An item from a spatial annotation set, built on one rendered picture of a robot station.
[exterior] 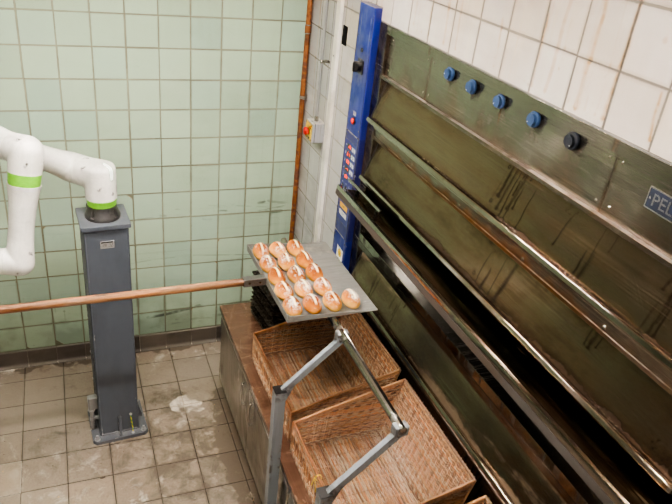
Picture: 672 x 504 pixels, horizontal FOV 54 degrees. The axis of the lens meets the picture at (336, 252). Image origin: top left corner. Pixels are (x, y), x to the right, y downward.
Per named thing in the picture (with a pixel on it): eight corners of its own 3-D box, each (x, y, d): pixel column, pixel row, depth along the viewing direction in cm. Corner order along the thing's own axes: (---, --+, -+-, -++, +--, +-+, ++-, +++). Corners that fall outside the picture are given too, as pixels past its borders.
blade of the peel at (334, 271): (287, 323, 237) (287, 316, 236) (246, 249, 281) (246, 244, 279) (377, 310, 250) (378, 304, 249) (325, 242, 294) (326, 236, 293)
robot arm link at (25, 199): (6, 178, 247) (6, 186, 238) (40, 181, 252) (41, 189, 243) (1, 269, 258) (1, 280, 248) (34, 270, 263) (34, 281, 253)
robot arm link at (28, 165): (27, 130, 247) (-1, 131, 236) (53, 138, 243) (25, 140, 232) (24, 177, 253) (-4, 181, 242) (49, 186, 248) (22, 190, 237)
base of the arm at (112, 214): (79, 199, 300) (78, 187, 297) (113, 196, 306) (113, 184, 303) (86, 225, 280) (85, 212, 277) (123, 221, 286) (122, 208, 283)
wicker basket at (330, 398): (344, 343, 330) (351, 296, 317) (394, 420, 285) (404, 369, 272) (249, 358, 312) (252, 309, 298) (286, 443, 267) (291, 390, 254)
